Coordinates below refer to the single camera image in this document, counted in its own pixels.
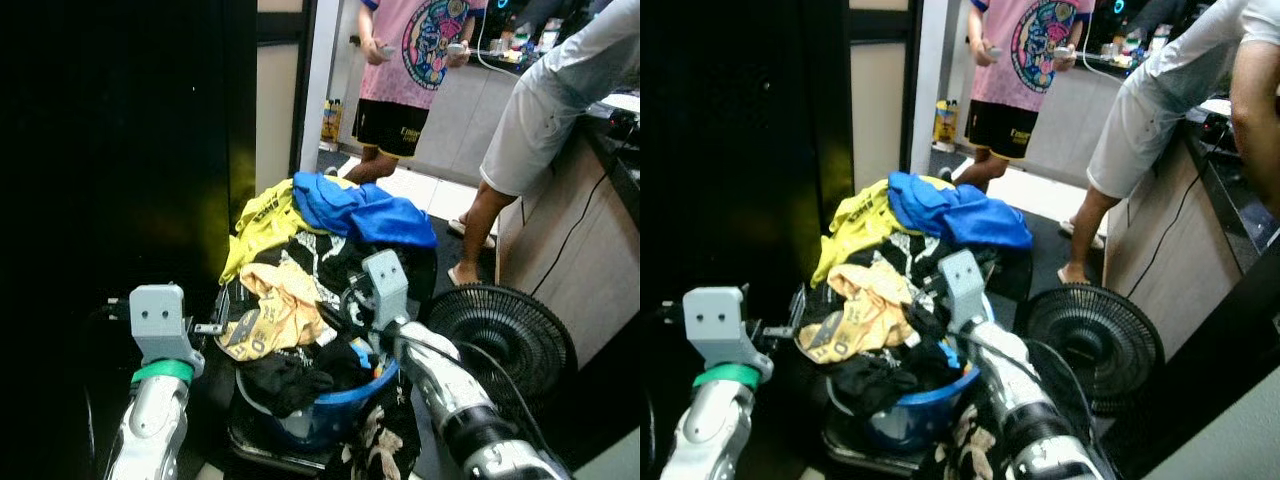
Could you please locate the black and white patterned garment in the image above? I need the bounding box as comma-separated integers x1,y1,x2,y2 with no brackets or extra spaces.
245,232,436,336
850,232,1006,331

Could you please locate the tan yellow printed jersey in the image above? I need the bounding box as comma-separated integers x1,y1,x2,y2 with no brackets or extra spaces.
215,262,326,361
797,262,916,363

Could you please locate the blue garment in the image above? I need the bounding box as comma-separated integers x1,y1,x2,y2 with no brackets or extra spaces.
292,172,438,249
888,172,1033,251

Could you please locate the plain black garment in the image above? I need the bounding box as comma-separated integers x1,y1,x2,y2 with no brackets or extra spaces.
240,340,373,417
830,345,963,417

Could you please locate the yellow-green jersey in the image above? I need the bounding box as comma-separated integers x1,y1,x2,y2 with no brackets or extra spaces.
812,178,921,286
220,180,331,286

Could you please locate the blue plastic laundry basin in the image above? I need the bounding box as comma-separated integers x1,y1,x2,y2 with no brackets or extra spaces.
235,355,401,451
825,365,981,451

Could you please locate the grey metal base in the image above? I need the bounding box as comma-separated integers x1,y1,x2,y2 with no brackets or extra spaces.
228,422,339,474
822,428,941,477

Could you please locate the black floral print garment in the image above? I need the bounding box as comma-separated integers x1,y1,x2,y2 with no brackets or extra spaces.
935,400,1011,480
335,395,421,480

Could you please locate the black electric fan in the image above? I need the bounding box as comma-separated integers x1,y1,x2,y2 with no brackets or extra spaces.
425,285,578,413
1020,285,1166,417

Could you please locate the tall black cabinet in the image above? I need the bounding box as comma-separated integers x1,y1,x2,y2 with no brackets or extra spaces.
640,0,853,480
0,0,258,480

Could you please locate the wooden counter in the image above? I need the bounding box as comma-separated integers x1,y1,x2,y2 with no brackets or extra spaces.
1100,100,1280,361
495,95,641,371

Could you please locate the person in pink shirt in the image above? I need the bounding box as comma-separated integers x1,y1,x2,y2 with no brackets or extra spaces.
350,0,488,186
962,0,1096,193

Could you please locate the person in white shorts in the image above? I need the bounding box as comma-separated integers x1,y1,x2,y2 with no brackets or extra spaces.
1058,0,1280,288
447,0,641,288

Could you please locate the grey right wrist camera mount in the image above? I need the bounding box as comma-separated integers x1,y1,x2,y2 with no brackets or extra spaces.
360,250,411,336
938,250,993,336

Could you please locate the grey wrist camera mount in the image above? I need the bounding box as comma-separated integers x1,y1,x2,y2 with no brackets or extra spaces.
683,287,773,383
130,284,206,379
938,250,993,336
360,250,411,336

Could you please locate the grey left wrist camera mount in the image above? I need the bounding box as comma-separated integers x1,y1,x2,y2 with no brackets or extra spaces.
683,287,773,383
130,284,206,379

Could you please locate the thin black counter cable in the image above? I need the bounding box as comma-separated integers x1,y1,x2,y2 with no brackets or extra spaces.
530,170,613,298
1148,170,1208,273

